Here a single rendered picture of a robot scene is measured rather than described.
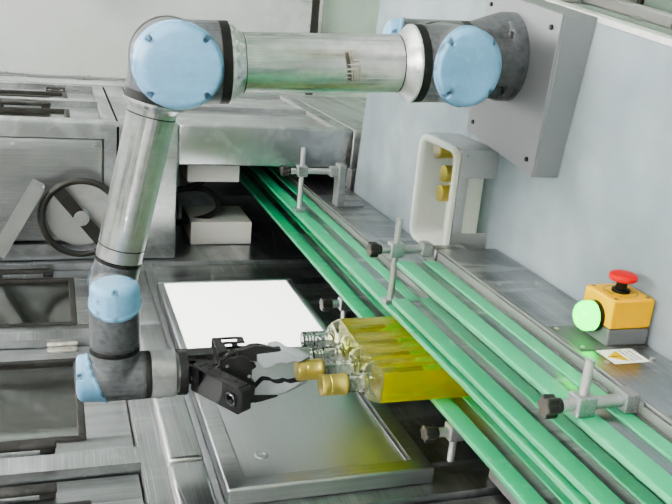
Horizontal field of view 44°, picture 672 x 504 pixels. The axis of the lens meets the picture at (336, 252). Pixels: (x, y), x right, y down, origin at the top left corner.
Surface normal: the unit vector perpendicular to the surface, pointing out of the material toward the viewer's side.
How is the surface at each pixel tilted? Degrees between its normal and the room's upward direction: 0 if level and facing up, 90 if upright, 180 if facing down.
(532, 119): 3
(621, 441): 90
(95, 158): 90
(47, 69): 90
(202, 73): 77
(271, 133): 90
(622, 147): 0
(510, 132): 3
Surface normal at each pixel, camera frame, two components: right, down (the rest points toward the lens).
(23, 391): 0.09, -0.95
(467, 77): 0.40, 0.31
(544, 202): -0.95, 0.02
